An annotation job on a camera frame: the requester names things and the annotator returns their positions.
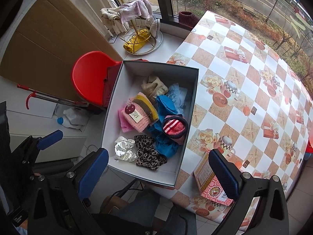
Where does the cream polka dot scrunchie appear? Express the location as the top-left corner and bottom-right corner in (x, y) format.
(115, 136), (137, 162)

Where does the leopard print scrunchie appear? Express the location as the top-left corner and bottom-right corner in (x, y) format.
(134, 135), (167, 171)

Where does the pink sponge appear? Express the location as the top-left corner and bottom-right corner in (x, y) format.
(118, 109), (134, 133)

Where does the pink knit hat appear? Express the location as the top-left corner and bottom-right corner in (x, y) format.
(121, 92), (159, 133)

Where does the light blue fluffy cloth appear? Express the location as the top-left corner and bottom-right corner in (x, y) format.
(167, 83), (188, 115)

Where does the beige sock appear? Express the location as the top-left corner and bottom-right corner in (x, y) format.
(141, 75), (169, 103)

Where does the red patterned carton box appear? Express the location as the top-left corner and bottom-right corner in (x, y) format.
(193, 152), (233, 206)

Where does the plastic bottle blue cap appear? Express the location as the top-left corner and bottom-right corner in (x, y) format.
(57, 108), (89, 130)

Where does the wooden chair seat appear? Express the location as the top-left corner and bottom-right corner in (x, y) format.
(100, 196), (128, 214)

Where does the red plastic chair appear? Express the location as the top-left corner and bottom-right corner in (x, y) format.
(72, 51), (122, 108)

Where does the brown cardboard sheet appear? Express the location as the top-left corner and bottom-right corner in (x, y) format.
(1, 0), (122, 101)

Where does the checkered patterned tablecloth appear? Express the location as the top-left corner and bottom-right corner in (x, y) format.
(156, 11), (312, 222)

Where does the grey cardboard box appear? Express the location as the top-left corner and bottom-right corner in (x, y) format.
(102, 61), (198, 187)

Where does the yellow cloth in rack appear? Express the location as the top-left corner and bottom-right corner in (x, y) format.
(123, 28), (151, 54)

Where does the pink white hanging cloth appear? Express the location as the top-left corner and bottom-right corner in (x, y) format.
(101, 0), (160, 39)

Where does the dark red knit pot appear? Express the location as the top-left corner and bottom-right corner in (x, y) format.
(178, 11), (200, 28)

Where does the red handled mop pole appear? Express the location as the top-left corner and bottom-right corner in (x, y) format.
(16, 84), (89, 109)

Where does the gold wire rack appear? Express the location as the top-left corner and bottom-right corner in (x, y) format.
(117, 0), (163, 56)

